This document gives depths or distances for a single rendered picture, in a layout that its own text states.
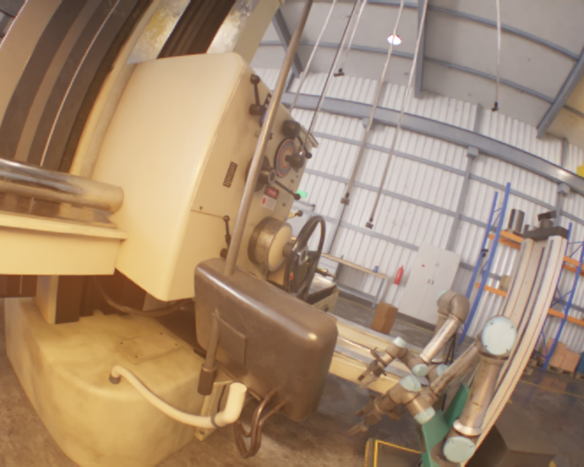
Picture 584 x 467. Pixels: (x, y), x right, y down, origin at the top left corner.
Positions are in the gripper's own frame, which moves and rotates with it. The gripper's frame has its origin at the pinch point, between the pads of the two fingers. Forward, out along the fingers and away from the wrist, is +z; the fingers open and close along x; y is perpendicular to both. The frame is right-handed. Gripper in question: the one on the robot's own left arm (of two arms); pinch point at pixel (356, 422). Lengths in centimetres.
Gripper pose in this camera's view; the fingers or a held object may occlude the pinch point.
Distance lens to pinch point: 127.1
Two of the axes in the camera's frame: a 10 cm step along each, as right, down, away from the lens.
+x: -4.3, 0.2, -9.0
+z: -5.9, 7.5, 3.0
